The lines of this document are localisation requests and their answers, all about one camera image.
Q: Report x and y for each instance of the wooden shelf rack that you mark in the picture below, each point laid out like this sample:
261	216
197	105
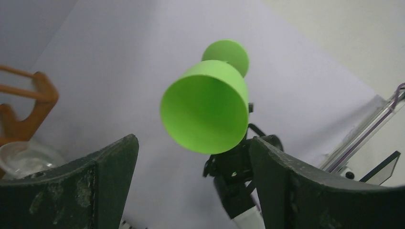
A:
21	118

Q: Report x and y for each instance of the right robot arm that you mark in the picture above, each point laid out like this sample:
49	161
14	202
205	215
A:
239	204

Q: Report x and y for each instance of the clear wine glass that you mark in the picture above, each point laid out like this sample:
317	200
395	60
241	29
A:
22	158

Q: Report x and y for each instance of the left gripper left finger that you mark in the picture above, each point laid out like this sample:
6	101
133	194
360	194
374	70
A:
87	193

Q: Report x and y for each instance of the green plastic goblet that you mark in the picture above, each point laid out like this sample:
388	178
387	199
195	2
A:
206	110

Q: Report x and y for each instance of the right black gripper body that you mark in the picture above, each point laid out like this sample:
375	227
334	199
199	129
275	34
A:
234	166

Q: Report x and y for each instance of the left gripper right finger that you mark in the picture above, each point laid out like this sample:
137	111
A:
296	195

